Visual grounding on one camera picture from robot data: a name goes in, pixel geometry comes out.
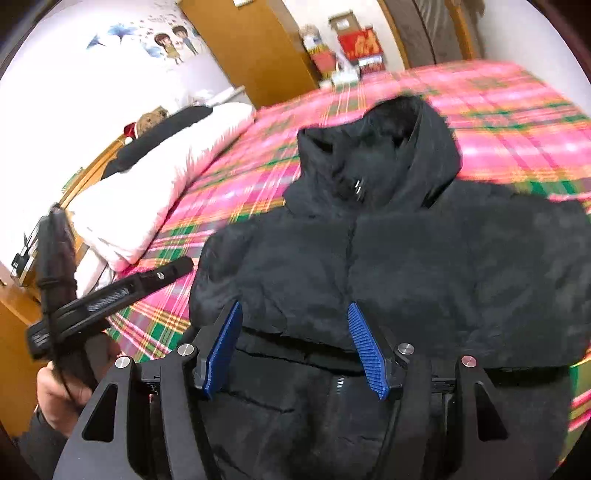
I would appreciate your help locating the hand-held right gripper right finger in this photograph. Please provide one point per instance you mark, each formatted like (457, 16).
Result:
(367, 350)

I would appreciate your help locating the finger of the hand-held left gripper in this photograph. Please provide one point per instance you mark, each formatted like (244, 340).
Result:
(161, 277)

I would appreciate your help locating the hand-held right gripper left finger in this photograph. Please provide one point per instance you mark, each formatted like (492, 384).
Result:
(224, 350)

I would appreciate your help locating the black hooded puffer jacket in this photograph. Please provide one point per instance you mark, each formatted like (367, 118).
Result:
(415, 258)

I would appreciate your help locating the person's left hand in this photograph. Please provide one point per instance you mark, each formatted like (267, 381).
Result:
(55, 401)

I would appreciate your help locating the wooden nightstand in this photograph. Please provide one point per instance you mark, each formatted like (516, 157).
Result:
(16, 369)

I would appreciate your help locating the white quilt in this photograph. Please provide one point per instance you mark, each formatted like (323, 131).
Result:
(152, 184)

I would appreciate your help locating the wooden headboard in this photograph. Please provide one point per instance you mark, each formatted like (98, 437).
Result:
(87, 177)

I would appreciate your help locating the black pillow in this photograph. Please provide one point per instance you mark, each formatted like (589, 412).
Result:
(152, 136)

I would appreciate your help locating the brown teddy bear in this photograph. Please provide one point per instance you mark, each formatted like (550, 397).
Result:
(151, 119)

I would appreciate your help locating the wooden wardrobe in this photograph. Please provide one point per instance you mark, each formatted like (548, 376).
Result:
(251, 50)

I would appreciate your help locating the pink plaid bed sheet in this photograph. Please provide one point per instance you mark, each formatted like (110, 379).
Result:
(508, 124)

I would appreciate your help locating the printed dark box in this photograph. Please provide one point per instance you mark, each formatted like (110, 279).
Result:
(371, 65)

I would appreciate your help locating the red gift box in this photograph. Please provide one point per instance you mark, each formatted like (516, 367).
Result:
(362, 44)

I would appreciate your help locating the cardboard box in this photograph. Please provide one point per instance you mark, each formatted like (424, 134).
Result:
(344, 22)

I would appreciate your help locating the cartoon wall sticker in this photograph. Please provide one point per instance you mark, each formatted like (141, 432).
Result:
(171, 41)

